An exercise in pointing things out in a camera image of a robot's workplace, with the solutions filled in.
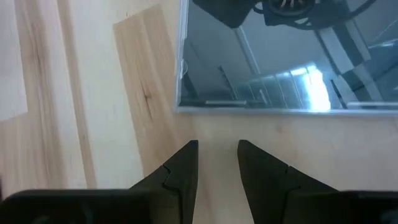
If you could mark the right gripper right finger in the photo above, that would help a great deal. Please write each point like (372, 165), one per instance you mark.
(295, 199)

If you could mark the clear black CD jewel case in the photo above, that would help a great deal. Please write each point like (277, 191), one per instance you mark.
(280, 62)

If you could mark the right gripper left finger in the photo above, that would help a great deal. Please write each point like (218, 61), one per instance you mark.
(93, 207)

